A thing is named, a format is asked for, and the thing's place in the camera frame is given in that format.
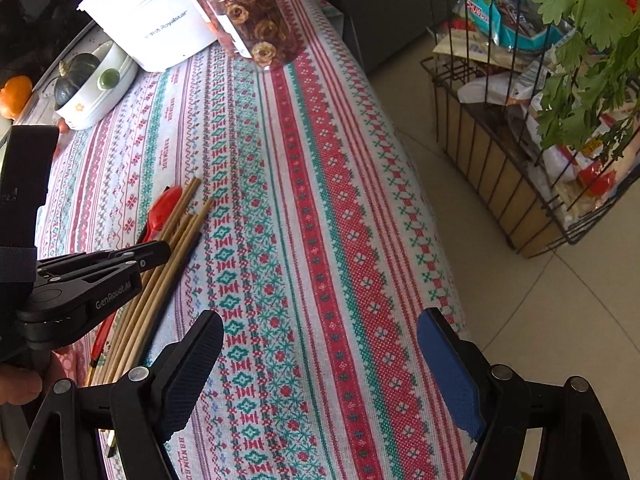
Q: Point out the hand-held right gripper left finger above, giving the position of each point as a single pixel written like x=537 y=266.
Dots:
x=195 y=370

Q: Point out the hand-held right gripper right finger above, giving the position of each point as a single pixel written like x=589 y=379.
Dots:
x=450 y=375

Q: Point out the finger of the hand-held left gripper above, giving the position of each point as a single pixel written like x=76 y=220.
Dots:
x=90 y=302
x=130 y=256

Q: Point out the pile of wooden chopsticks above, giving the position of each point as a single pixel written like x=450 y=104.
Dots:
x=181 y=245

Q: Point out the red plastic spoon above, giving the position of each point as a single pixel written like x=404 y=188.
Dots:
x=161 y=210

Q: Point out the person's left hand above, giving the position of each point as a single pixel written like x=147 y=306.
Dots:
x=20 y=385

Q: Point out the large orange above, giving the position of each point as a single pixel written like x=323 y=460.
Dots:
x=14 y=97

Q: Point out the dark green squash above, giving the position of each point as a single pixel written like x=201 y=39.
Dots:
x=75 y=80

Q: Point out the white flower-print dish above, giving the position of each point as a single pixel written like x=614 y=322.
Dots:
x=107 y=97

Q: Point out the small green fruit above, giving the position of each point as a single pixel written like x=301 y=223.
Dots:
x=107 y=80

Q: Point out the black glossy panel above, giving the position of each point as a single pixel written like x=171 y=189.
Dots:
x=35 y=20

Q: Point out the red green patterned tablecloth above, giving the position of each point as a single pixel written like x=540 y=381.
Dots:
x=310 y=210

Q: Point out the white round appliance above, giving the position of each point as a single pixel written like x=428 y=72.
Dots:
x=145 y=25

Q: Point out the jar of dried apple rings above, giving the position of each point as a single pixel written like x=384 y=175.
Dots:
x=255 y=20

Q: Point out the pile of snack packets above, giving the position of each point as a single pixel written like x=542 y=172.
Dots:
x=505 y=35

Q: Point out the dark grey sofa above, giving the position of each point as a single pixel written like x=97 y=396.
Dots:
x=380 y=10

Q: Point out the green leafy herb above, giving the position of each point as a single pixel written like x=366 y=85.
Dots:
x=585 y=35

